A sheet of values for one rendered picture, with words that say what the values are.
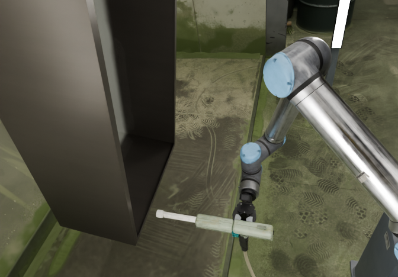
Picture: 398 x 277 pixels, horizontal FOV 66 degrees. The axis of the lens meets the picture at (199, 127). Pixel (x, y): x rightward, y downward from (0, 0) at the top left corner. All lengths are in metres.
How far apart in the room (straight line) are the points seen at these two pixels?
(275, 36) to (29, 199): 2.35
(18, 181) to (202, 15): 2.04
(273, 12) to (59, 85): 2.38
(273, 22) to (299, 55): 2.07
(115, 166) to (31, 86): 0.31
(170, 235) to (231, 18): 1.98
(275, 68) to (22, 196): 1.65
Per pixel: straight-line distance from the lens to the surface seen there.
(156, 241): 1.90
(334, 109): 0.90
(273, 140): 1.39
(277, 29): 3.01
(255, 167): 1.40
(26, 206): 2.10
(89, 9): 0.64
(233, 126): 2.36
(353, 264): 1.87
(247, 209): 1.36
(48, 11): 0.69
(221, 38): 3.12
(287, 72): 0.88
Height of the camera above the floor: 1.68
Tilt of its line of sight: 43 degrees down
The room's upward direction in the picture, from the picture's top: 11 degrees counter-clockwise
